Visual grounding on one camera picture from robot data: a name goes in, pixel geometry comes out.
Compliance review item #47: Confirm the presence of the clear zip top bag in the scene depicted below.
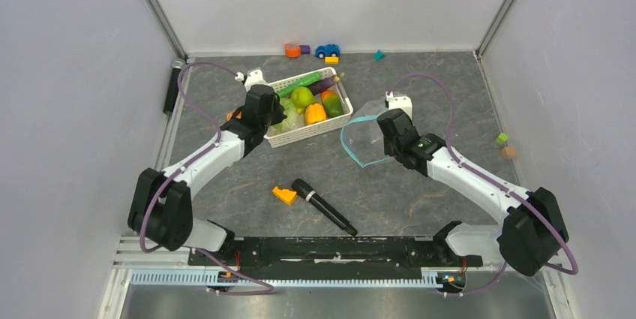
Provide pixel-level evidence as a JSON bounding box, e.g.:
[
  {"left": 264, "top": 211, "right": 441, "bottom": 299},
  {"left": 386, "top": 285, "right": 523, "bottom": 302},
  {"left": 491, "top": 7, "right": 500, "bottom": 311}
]
[{"left": 340, "top": 99, "right": 390, "bottom": 167}]

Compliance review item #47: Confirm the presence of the green toy cabbage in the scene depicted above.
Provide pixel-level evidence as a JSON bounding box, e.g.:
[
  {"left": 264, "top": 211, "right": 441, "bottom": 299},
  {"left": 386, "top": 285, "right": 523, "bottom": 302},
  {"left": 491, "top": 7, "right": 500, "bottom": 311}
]
[{"left": 271, "top": 98, "right": 304, "bottom": 136}]

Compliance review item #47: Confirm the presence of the green toy pear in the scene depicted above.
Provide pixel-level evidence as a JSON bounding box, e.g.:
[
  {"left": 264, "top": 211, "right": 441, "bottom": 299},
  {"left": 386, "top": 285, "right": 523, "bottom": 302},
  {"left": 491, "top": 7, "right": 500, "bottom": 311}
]
[{"left": 290, "top": 87, "right": 317, "bottom": 113}]

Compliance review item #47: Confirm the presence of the orange toy bell pepper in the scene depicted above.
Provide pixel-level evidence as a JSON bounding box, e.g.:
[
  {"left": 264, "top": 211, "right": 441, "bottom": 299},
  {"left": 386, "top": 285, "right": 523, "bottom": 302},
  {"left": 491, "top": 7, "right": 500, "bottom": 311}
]
[{"left": 304, "top": 103, "right": 328, "bottom": 125}]

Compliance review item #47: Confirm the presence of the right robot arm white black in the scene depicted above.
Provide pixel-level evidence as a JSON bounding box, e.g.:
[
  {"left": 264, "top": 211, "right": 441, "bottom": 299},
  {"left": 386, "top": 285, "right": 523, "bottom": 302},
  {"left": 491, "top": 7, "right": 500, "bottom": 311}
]
[{"left": 377, "top": 109, "right": 578, "bottom": 276}]

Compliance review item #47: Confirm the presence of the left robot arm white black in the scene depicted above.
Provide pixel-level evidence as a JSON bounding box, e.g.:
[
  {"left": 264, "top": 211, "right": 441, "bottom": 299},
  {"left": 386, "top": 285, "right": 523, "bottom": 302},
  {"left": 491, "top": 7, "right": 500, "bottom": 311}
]
[{"left": 127, "top": 84, "right": 285, "bottom": 265}]

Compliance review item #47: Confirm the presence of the orange red round toy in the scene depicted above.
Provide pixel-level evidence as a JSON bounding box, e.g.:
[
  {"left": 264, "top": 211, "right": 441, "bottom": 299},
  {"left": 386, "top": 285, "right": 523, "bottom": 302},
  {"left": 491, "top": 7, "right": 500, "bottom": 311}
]
[{"left": 226, "top": 111, "right": 242, "bottom": 121}]

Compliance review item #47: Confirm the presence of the white plastic basket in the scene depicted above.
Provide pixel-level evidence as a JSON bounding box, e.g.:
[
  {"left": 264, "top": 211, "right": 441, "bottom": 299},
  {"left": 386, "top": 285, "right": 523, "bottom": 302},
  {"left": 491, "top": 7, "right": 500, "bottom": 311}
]
[{"left": 264, "top": 66, "right": 353, "bottom": 148}]

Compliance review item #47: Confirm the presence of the green toy cucumber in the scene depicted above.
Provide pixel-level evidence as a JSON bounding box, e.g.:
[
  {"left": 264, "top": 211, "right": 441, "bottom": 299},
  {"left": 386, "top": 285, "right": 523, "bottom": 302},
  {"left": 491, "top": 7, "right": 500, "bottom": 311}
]
[{"left": 277, "top": 72, "right": 322, "bottom": 98}]

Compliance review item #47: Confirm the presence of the red green toy mango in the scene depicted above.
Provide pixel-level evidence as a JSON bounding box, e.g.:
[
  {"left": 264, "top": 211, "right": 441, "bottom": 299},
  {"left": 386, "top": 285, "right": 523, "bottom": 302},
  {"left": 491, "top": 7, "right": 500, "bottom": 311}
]
[{"left": 320, "top": 90, "right": 344, "bottom": 118}]

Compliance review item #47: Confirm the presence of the orange tape roll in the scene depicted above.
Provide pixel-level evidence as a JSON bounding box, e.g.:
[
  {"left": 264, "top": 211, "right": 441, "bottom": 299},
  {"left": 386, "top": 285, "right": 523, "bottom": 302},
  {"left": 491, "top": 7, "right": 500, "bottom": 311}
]
[{"left": 283, "top": 43, "right": 302, "bottom": 59}]

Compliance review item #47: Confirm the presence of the orange wedge block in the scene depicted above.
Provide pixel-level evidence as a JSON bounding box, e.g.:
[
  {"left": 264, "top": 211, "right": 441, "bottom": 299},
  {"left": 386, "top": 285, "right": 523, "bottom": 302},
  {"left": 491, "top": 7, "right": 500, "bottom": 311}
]
[{"left": 272, "top": 186, "right": 298, "bottom": 206}]

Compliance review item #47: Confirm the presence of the black microphone on table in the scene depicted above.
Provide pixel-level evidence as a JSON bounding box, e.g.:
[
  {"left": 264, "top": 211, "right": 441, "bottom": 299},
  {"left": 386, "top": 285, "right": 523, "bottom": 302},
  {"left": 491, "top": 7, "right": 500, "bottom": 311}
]
[{"left": 292, "top": 179, "right": 358, "bottom": 237}]

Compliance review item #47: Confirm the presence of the purple toy eggplant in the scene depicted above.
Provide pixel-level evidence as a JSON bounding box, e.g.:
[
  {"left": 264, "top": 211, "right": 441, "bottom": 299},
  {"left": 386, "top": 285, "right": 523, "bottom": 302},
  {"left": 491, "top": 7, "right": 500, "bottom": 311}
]
[{"left": 307, "top": 74, "right": 341, "bottom": 95}]

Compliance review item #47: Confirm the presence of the teal triangular block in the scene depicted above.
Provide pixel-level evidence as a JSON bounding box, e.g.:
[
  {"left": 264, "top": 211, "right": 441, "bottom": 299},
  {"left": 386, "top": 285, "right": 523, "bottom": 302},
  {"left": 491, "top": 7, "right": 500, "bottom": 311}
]
[{"left": 373, "top": 50, "right": 386, "bottom": 62}]

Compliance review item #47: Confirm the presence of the blue toy car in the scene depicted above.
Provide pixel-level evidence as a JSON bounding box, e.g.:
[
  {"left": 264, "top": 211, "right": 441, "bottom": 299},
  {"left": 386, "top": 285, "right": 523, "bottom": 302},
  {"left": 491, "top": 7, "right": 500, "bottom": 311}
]
[{"left": 314, "top": 44, "right": 341, "bottom": 59}]

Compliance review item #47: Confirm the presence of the lime green cube block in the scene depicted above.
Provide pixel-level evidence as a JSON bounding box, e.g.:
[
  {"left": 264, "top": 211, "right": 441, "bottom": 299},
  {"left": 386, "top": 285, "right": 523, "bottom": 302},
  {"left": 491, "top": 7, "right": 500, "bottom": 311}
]
[{"left": 496, "top": 132, "right": 509, "bottom": 146}]

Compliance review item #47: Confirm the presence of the yellow lego brick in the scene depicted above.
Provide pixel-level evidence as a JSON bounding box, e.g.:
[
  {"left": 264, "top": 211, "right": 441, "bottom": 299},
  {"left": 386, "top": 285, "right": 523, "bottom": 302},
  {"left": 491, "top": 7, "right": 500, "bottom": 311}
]
[{"left": 324, "top": 56, "right": 340, "bottom": 65}]

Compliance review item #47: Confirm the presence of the tan wooden cube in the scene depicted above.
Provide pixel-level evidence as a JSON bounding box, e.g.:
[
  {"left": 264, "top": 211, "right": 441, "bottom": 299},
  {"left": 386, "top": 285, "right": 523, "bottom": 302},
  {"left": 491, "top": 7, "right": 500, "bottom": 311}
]
[{"left": 500, "top": 146, "right": 518, "bottom": 160}]

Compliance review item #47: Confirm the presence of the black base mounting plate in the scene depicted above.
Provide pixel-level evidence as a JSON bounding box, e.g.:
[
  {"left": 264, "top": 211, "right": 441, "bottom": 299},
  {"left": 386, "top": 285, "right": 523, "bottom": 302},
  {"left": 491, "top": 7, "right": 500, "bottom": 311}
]
[{"left": 215, "top": 236, "right": 484, "bottom": 281}]

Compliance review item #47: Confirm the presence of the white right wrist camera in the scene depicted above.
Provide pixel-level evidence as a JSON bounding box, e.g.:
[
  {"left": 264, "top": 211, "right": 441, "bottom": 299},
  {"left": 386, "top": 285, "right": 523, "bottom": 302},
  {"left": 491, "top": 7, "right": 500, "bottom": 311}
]
[{"left": 385, "top": 91, "right": 413, "bottom": 119}]

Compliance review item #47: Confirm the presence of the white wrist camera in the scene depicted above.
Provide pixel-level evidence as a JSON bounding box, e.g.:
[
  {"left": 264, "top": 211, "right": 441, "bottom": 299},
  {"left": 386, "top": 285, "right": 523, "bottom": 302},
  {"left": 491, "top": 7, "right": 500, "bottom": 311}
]
[
  {"left": 243, "top": 68, "right": 268, "bottom": 92},
  {"left": 385, "top": 91, "right": 413, "bottom": 119}
]

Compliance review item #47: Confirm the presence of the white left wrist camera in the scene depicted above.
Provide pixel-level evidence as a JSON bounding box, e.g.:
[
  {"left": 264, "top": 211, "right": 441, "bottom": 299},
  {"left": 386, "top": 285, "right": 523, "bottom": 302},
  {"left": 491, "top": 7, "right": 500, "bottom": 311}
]
[{"left": 243, "top": 68, "right": 268, "bottom": 92}]

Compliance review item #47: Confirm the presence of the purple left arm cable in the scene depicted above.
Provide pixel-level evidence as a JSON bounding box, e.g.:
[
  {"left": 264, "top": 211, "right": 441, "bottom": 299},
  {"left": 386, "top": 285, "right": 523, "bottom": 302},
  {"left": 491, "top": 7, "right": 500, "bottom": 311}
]
[{"left": 139, "top": 61, "right": 275, "bottom": 296}]

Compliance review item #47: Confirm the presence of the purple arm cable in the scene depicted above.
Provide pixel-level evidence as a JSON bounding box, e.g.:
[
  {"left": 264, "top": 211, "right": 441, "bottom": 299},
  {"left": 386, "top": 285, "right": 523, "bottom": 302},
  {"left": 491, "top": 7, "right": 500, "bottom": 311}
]
[
  {"left": 139, "top": 61, "right": 275, "bottom": 296},
  {"left": 387, "top": 71, "right": 581, "bottom": 296}
]

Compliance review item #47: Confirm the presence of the black microphone on rail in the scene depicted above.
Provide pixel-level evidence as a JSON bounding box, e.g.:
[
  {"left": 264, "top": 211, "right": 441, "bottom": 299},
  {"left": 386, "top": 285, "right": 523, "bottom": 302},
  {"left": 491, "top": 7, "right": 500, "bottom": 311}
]
[{"left": 163, "top": 58, "right": 186, "bottom": 116}]

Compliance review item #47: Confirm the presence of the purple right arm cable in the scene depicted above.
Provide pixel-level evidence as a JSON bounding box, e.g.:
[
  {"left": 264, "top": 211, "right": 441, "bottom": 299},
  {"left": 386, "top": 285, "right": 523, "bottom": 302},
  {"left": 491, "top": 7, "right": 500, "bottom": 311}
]
[{"left": 387, "top": 71, "right": 581, "bottom": 296}]

